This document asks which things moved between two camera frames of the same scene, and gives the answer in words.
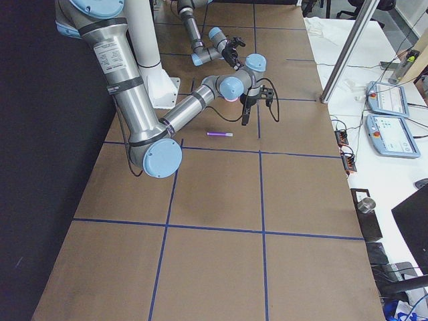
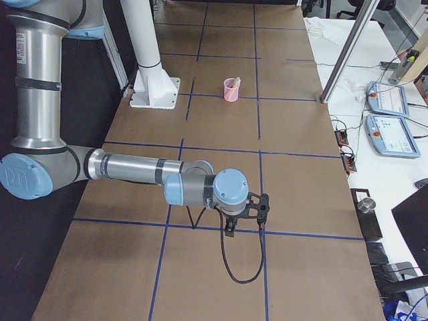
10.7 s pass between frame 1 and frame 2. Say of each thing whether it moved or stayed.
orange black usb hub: stayed
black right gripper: moved
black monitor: stayed
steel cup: stayed
